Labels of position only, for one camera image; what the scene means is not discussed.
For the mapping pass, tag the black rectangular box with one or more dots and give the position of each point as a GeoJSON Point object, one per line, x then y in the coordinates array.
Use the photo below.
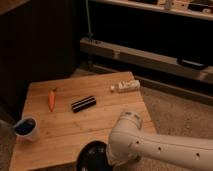
{"type": "Point", "coordinates": [83, 104]}

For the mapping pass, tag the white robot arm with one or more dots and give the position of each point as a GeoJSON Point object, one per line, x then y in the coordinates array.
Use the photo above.
{"type": "Point", "coordinates": [127, 141]}

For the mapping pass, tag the metal pole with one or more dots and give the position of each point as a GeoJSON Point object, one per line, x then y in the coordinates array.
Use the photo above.
{"type": "Point", "coordinates": [90, 34]}

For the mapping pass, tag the black ceramic bowl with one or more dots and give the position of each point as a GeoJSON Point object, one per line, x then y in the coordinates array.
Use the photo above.
{"type": "Point", "coordinates": [93, 158]}

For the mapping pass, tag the orange toy carrot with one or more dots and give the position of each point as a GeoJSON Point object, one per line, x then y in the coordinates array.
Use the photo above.
{"type": "Point", "coordinates": [51, 99]}

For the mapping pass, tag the white plastic bottle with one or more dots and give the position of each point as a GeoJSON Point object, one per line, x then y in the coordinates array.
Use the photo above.
{"type": "Point", "coordinates": [125, 86]}

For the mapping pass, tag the white and blue mug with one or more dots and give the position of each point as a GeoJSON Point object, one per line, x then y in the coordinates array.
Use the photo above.
{"type": "Point", "coordinates": [26, 128]}

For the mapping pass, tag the wooden table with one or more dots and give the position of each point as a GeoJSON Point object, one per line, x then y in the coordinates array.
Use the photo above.
{"type": "Point", "coordinates": [63, 133]}

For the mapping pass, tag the wooden shelf unit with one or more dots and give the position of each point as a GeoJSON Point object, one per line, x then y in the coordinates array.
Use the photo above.
{"type": "Point", "coordinates": [149, 35]}

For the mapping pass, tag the black handle on shelf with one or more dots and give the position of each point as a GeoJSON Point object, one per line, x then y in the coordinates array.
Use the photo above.
{"type": "Point", "coordinates": [190, 64]}

